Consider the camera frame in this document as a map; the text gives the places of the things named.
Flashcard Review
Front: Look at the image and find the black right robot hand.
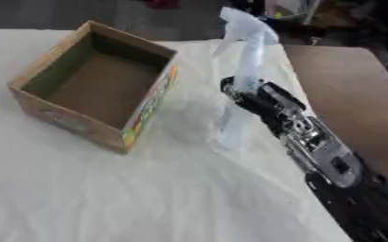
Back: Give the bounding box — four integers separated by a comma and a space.
219, 75, 309, 139

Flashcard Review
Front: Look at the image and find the white spray bottle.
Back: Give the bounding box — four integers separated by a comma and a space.
210, 6, 280, 151

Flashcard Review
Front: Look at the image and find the open tan cardboard box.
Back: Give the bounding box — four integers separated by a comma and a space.
5, 20, 181, 155

